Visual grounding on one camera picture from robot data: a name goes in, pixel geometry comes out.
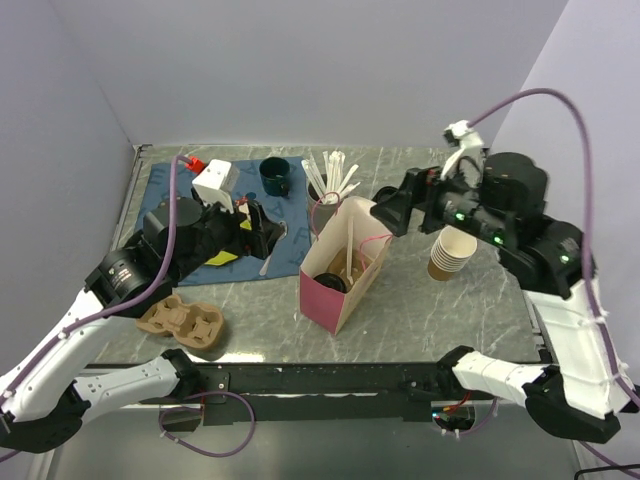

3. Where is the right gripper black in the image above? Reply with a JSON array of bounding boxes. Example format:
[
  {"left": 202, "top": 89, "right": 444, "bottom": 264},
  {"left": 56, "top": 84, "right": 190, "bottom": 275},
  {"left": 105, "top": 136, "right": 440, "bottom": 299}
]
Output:
[{"left": 368, "top": 157, "right": 511, "bottom": 247}]

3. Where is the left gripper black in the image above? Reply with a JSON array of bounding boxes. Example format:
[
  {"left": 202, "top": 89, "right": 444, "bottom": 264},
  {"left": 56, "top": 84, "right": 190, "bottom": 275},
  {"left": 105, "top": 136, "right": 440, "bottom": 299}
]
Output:
[{"left": 170, "top": 190, "right": 284, "bottom": 282}]

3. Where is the single white straw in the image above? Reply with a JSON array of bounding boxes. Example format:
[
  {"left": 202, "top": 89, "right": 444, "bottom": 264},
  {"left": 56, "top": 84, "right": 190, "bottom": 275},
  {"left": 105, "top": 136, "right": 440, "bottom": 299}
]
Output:
[{"left": 345, "top": 216, "right": 354, "bottom": 291}]

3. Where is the pink paper gift bag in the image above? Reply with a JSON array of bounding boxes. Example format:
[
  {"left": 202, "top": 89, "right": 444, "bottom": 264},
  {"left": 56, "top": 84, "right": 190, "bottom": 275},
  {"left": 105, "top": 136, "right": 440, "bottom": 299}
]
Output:
[{"left": 299, "top": 197, "right": 392, "bottom": 335}]

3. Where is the brown cardboard cup carrier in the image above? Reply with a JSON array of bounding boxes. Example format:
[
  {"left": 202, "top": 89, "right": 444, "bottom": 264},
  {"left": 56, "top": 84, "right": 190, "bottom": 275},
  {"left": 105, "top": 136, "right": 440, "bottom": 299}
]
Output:
[
  {"left": 136, "top": 294, "right": 225, "bottom": 351},
  {"left": 327, "top": 248, "right": 371, "bottom": 290}
]

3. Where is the black plastic cup lid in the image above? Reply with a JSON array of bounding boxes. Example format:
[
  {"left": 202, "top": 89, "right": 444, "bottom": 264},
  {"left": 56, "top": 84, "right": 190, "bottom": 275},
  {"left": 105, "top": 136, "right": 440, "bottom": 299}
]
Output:
[{"left": 314, "top": 272, "right": 349, "bottom": 294}]

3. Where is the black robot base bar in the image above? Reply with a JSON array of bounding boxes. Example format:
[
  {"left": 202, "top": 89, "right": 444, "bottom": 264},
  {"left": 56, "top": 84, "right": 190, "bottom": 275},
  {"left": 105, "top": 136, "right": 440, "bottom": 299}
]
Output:
[{"left": 137, "top": 362, "right": 496, "bottom": 427}]

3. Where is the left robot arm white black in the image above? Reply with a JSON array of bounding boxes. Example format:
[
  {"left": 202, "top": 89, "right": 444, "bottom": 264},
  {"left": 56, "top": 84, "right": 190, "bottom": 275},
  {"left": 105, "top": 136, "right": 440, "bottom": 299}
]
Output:
[{"left": 1, "top": 197, "right": 284, "bottom": 454}]

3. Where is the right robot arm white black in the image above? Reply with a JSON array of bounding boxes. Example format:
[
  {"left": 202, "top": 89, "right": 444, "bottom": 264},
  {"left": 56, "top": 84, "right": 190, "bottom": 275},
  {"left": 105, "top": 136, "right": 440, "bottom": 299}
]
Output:
[{"left": 370, "top": 152, "right": 637, "bottom": 444}]

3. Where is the stack of black lids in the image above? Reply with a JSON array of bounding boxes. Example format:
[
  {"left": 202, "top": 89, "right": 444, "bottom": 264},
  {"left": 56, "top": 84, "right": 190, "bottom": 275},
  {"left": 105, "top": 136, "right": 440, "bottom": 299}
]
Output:
[{"left": 372, "top": 186, "right": 398, "bottom": 203}]

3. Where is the silver spoon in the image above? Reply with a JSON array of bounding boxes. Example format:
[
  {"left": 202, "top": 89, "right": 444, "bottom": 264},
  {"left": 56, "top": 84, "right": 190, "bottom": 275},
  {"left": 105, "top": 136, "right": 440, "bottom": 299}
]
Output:
[{"left": 259, "top": 221, "right": 288, "bottom": 277}]

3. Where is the blue alphabet placemat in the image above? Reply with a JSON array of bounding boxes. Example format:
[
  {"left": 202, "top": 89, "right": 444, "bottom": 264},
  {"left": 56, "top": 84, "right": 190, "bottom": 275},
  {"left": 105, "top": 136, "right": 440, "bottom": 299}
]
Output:
[{"left": 135, "top": 157, "right": 311, "bottom": 286}]

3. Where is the yellow dotted plate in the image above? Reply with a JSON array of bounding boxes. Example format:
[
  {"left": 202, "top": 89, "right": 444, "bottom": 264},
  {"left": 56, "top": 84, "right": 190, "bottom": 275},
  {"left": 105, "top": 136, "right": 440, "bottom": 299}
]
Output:
[{"left": 205, "top": 251, "right": 238, "bottom": 267}]

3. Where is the cartoon mouse coaster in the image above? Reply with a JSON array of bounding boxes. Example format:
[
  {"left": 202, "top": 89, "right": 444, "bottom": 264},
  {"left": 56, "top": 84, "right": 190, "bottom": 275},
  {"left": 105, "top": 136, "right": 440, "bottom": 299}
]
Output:
[{"left": 236, "top": 192, "right": 256, "bottom": 206}]

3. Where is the dark teal mug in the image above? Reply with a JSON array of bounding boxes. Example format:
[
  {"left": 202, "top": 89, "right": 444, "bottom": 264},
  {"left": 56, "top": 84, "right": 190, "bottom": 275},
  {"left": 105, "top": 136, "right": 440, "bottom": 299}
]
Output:
[{"left": 259, "top": 157, "right": 291, "bottom": 197}]

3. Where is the stack of paper cups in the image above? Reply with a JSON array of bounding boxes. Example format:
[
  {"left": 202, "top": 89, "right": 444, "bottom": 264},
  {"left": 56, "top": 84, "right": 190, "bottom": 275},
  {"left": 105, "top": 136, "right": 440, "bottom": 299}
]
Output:
[{"left": 428, "top": 226, "right": 478, "bottom": 281}]

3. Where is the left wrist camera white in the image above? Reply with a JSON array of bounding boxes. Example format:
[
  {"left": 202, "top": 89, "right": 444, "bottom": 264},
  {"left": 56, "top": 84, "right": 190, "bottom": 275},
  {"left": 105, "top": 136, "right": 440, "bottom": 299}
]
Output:
[{"left": 192, "top": 159, "right": 239, "bottom": 212}]

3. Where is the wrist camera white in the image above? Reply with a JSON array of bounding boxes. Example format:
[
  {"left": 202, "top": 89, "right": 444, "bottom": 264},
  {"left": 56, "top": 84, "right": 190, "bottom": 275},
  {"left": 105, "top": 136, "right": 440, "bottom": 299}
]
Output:
[
  {"left": 192, "top": 159, "right": 239, "bottom": 212},
  {"left": 440, "top": 120, "right": 484, "bottom": 180}
]

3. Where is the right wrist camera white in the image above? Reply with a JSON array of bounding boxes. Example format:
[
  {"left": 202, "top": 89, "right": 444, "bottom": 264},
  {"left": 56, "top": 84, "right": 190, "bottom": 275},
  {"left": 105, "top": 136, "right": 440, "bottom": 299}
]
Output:
[{"left": 440, "top": 120, "right": 484, "bottom": 180}]

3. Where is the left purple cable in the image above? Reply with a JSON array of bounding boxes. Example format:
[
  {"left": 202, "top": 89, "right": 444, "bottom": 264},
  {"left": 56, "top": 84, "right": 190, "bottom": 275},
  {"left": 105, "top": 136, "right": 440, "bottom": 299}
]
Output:
[{"left": 0, "top": 155, "right": 196, "bottom": 461}]

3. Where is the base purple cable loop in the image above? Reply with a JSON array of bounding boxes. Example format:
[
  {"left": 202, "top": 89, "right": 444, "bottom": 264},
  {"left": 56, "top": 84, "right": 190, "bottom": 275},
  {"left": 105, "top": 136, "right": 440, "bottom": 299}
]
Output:
[{"left": 158, "top": 390, "right": 256, "bottom": 457}]

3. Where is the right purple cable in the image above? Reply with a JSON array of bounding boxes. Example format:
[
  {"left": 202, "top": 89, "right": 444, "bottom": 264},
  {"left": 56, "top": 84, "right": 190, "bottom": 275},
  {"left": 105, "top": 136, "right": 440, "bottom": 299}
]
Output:
[{"left": 469, "top": 87, "right": 640, "bottom": 471}]

